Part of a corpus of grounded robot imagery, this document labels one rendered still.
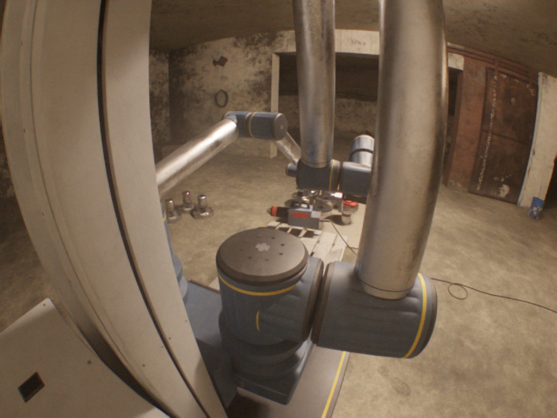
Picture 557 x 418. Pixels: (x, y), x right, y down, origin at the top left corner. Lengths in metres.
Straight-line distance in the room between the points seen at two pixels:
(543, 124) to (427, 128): 5.88
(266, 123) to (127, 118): 1.04
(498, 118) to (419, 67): 5.31
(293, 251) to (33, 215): 0.53
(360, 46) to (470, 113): 2.54
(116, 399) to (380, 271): 0.54
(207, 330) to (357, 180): 0.67
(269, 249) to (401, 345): 0.33
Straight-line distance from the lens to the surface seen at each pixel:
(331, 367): 1.15
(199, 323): 0.85
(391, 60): 0.46
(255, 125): 1.29
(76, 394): 0.57
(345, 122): 10.62
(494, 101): 5.69
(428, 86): 0.44
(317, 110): 0.69
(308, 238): 2.30
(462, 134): 5.48
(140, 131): 0.28
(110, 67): 0.26
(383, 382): 1.58
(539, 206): 5.80
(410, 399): 1.59
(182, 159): 1.13
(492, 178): 5.86
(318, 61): 0.65
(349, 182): 0.80
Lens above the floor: 1.33
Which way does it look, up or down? 25 degrees down
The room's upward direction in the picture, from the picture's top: 2 degrees clockwise
